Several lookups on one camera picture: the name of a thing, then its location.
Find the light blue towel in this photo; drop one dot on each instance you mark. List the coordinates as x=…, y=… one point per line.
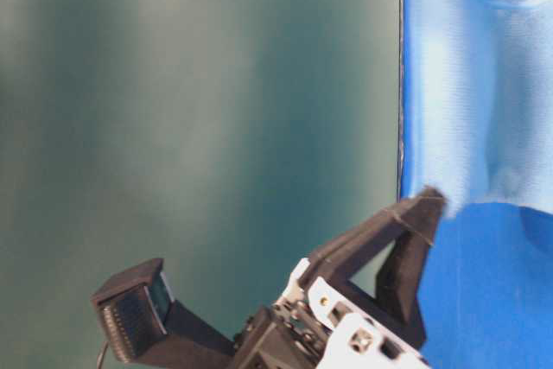
x=478, y=100

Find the dark green backdrop board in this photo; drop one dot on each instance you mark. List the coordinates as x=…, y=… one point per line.
x=228, y=137

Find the blue table cloth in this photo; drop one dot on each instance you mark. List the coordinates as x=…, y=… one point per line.
x=486, y=294

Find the white black lower gripper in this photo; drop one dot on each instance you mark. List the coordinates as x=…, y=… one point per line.
x=318, y=327

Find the black wrist camera lower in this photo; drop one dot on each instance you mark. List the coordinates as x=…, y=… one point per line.
x=144, y=323

